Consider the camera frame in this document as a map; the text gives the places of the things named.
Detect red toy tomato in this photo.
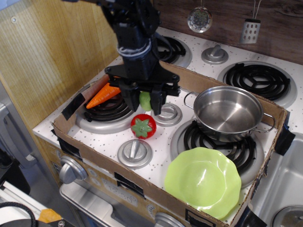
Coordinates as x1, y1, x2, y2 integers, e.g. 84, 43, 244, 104
130, 114, 157, 140

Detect black cable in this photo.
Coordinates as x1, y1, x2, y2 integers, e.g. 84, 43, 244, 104
0, 201, 37, 227

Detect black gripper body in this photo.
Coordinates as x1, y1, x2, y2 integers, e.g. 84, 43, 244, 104
105, 52, 180, 96

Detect silver oven door handle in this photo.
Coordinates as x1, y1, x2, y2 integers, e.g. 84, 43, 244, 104
60, 183, 123, 227

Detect stainless steel pan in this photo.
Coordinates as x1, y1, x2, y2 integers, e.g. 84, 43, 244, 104
184, 86, 276, 142

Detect orange toy carrot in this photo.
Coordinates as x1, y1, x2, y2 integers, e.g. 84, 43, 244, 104
86, 83, 121, 109

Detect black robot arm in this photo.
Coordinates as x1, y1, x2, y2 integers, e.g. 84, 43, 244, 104
91, 0, 180, 115

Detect hanging silver strainer spoon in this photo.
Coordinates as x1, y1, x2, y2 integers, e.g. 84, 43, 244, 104
187, 0, 213, 34

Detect front left black burner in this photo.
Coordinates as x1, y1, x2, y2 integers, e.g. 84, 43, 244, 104
76, 94, 145, 134

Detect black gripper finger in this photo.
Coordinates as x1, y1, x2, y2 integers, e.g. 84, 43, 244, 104
119, 83, 140, 112
150, 88, 166, 115

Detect back right black burner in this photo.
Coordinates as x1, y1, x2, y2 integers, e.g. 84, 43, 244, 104
218, 61, 297, 108

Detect silver stove knob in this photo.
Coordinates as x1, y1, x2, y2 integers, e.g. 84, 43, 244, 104
117, 139, 153, 169
201, 44, 229, 65
151, 103, 183, 127

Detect back left black burner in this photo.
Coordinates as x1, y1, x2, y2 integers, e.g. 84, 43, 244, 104
157, 36, 192, 68

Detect green toy broccoli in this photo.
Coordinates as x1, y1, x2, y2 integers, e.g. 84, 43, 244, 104
139, 92, 152, 111

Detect silver front stove knob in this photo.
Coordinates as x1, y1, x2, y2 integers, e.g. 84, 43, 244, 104
117, 139, 153, 169

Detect hanging silver grater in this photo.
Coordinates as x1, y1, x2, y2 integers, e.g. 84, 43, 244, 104
240, 0, 262, 44

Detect silver oven knob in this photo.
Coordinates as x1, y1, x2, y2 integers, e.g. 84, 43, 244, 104
59, 156, 88, 184
155, 212, 184, 227

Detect silver back stove knob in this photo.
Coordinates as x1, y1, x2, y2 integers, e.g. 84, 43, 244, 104
201, 44, 229, 65

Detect front right black burner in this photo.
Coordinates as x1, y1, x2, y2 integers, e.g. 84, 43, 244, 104
170, 119, 265, 188

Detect black burner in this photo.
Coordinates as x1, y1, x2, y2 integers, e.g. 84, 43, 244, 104
76, 94, 145, 134
157, 36, 192, 68
170, 119, 265, 188
218, 61, 297, 108

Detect light green plastic plate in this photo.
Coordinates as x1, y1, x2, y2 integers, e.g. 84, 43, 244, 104
164, 148, 241, 219

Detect silver centre stove knob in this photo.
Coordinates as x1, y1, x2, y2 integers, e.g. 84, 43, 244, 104
151, 103, 183, 127

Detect silver oven front knob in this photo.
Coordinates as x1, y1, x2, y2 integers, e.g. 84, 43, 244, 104
59, 156, 88, 184

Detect silver sink basin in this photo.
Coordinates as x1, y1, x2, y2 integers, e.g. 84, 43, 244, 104
251, 133, 303, 227

